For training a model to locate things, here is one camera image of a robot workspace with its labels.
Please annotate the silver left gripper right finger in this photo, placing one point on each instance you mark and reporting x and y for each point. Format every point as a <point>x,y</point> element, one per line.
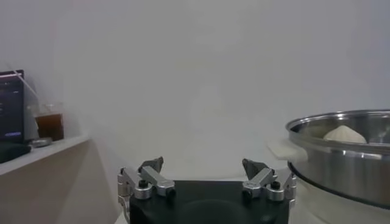
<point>259,179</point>

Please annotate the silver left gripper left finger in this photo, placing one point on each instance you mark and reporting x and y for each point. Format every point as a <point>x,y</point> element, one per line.
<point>155,179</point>

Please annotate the white steamed baozi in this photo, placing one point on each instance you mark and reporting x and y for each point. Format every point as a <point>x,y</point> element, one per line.
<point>344,135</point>

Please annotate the steel steamer pot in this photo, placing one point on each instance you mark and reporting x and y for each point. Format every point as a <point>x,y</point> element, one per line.
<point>320,210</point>

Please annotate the stainless steel steamer basket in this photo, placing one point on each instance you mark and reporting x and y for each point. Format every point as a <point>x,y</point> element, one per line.
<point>335,173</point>

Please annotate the white side desk with cup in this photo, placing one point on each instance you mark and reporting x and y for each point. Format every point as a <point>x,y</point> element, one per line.
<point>45,188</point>

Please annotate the plastic cup of iced coffee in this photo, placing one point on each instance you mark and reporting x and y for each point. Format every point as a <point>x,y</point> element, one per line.
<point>48,126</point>

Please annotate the round dark metal disc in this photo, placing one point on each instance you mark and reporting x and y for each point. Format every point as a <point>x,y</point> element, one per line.
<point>41,142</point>

